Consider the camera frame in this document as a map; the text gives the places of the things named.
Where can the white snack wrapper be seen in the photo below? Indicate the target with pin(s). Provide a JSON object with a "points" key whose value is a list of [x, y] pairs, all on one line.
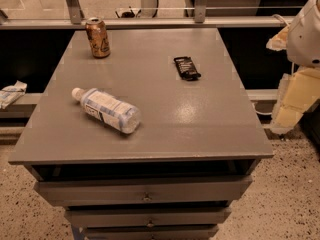
{"points": [[10, 94]]}

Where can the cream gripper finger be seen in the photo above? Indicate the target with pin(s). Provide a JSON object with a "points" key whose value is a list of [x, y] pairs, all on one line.
{"points": [[296, 94], [279, 41]]}

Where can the grey metal rail frame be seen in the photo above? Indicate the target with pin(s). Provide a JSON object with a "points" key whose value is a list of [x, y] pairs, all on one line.
{"points": [[72, 14]]}

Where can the bottom grey drawer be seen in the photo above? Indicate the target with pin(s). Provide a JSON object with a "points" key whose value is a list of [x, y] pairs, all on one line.
{"points": [[182, 232]]}

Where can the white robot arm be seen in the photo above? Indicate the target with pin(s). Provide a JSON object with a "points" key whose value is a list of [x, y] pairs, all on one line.
{"points": [[303, 40]]}

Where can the grey drawer cabinet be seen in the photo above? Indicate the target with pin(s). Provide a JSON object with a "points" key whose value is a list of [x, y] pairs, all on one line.
{"points": [[201, 128]]}

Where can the middle grey drawer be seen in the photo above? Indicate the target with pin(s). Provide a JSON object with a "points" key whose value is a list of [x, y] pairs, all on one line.
{"points": [[147, 217]]}

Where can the gold soda can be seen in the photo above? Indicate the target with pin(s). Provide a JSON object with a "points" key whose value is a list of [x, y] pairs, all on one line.
{"points": [[98, 38]]}

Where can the clear plastic water bottle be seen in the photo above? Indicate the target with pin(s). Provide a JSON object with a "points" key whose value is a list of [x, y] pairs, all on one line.
{"points": [[111, 111]]}

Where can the grey drawer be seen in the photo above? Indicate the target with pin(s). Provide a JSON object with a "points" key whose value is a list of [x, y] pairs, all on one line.
{"points": [[143, 191], [182, 232], [147, 217]]}

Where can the top grey drawer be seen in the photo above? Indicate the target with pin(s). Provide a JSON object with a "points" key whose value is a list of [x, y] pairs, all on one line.
{"points": [[143, 191]]}

